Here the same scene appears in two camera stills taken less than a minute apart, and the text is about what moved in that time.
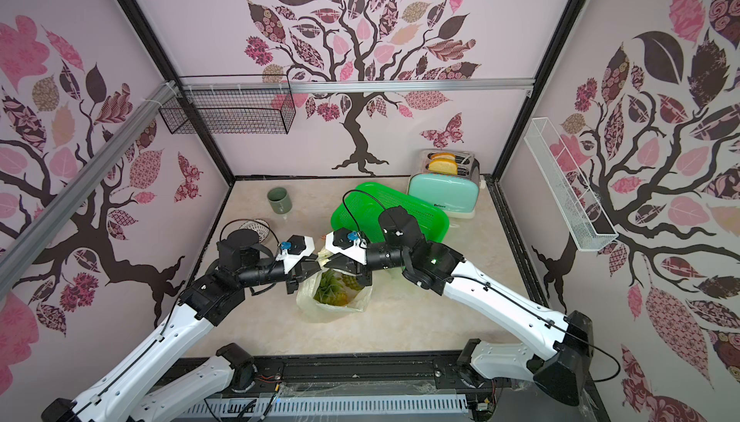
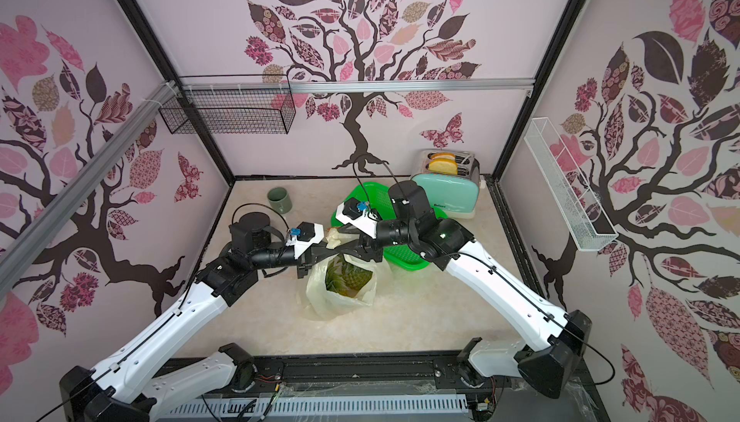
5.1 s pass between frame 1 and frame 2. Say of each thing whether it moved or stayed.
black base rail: stayed
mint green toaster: stayed
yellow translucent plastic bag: moved
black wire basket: stayed
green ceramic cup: stayed
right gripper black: moved
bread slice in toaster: stayed
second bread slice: stayed
